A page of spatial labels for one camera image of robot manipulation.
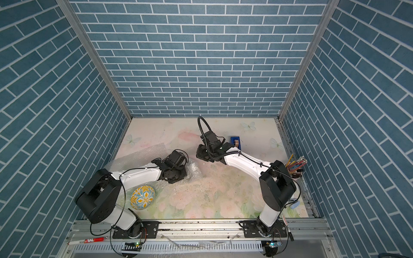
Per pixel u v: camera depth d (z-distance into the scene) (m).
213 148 0.66
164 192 0.85
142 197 0.83
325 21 0.75
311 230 0.76
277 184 0.46
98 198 0.44
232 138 1.04
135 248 0.72
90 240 0.70
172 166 0.70
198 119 0.68
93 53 0.85
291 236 0.72
